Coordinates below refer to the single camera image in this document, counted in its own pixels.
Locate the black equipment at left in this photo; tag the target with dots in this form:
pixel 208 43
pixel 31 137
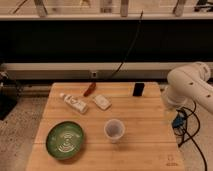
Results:
pixel 9 94

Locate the clear plastic cup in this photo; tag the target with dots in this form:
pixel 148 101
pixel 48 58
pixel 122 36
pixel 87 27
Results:
pixel 114 130

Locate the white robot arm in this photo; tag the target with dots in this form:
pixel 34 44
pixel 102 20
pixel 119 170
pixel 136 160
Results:
pixel 187 82

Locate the green patterned bowl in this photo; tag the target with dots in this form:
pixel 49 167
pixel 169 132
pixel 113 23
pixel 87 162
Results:
pixel 64 140

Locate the white tube bottle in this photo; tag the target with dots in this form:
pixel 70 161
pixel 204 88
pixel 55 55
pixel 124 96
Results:
pixel 75 103

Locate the blue device on floor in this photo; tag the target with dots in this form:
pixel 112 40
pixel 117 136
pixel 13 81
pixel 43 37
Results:
pixel 178 121

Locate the black eraser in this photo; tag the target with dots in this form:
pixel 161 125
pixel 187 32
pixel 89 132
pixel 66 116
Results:
pixel 138 89

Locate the white rectangular box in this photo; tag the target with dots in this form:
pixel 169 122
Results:
pixel 102 102

